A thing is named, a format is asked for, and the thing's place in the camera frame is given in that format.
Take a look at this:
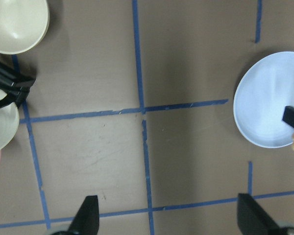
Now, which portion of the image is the blue plate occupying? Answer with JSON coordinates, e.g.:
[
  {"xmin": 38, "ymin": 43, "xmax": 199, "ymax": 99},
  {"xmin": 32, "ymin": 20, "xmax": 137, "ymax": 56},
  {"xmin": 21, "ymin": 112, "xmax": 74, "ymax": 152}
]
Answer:
[{"xmin": 233, "ymin": 51, "xmax": 294, "ymax": 148}]

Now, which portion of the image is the black dish rack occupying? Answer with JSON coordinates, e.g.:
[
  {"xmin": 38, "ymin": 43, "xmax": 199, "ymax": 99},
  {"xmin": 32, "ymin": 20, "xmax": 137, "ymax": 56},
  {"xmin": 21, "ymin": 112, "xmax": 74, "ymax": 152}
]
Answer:
[{"xmin": 0, "ymin": 62, "xmax": 36, "ymax": 108}]

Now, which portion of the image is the cream bowl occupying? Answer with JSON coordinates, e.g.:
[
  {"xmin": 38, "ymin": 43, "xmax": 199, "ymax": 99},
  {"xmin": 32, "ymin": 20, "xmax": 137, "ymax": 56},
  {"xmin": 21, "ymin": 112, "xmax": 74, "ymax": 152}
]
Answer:
[{"xmin": 0, "ymin": 0, "xmax": 50, "ymax": 55}]

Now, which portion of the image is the cream plate in rack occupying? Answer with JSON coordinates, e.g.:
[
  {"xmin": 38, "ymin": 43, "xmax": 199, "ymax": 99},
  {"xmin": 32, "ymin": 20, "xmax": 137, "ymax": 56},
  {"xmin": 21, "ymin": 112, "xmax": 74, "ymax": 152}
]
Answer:
[{"xmin": 0, "ymin": 102, "xmax": 20, "ymax": 150}]

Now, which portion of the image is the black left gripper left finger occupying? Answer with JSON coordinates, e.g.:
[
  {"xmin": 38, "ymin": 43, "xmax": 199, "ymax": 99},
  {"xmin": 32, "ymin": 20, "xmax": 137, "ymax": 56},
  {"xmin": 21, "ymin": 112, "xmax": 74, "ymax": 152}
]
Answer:
[{"xmin": 67, "ymin": 195, "xmax": 99, "ymax": 235}]

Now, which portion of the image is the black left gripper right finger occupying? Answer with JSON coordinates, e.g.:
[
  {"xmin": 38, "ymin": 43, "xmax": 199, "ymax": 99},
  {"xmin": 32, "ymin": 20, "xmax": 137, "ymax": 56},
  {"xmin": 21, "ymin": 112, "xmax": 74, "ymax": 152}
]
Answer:
[{"xmin": 237, "ymin": 193, "xmax": 280, "ymax": 235}]

